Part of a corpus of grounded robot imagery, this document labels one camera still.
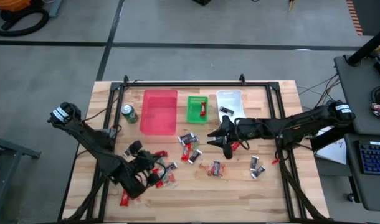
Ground pink plastic bin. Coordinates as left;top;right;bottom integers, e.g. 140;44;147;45
139;89;179;136

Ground grey vacuum wand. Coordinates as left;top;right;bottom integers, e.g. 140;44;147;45
48;0;64;19

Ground white paper sheet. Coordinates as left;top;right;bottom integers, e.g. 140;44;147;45
314;123;348;166

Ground black desk leg bar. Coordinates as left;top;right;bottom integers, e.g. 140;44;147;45
310;118;354;153

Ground grey keyboard desk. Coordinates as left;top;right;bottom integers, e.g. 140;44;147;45
344;133;380;212

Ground backlit black keyboard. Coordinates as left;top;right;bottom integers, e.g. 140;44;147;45
358;139;380;175

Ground green Sprite can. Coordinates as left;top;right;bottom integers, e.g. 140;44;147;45
120;104;139;124

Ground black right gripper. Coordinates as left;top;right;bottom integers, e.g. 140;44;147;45
207;115;252;160

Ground white plastic bin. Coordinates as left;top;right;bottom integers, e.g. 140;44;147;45
216;89;246;123

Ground orange shop vacuum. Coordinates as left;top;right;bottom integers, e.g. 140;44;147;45
0;0;32;12

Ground black cable coil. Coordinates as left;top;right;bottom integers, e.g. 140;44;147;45
370;86;380;105

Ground grey metal cart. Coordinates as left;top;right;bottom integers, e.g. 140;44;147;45
0;124;42;224

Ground green plastic basket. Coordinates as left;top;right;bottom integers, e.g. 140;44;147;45
186;95;209;124

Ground grey side desk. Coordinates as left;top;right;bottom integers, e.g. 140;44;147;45
334;54;380;136

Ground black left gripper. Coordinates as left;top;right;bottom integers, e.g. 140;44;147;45
129;139;168;187

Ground black vacuum hose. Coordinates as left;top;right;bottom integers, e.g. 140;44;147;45
0;7;50;37

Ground black hazard-striped mat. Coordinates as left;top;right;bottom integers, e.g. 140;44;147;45
345;0;380;37

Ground black slanted pole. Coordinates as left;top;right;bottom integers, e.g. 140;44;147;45
345;26;380;67

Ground black floor cables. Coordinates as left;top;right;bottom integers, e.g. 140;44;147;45
297;73;349;116

